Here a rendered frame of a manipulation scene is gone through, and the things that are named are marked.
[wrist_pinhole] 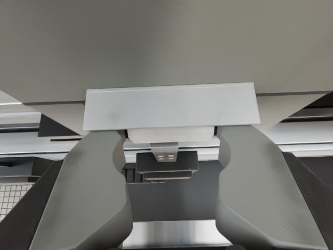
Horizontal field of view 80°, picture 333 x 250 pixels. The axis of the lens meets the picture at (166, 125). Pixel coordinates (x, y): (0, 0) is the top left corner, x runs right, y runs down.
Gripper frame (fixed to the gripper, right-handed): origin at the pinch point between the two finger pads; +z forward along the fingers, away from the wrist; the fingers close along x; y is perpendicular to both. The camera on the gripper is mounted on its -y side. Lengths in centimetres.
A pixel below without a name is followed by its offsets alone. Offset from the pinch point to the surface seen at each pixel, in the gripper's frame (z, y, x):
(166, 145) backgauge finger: 8.4, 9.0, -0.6
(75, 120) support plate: 2.2, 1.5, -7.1
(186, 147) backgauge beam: 24.1, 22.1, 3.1
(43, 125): 6.2, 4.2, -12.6
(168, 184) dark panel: 35, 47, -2
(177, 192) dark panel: 34, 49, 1
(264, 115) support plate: 2.7, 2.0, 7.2
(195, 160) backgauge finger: 18.0, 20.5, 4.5
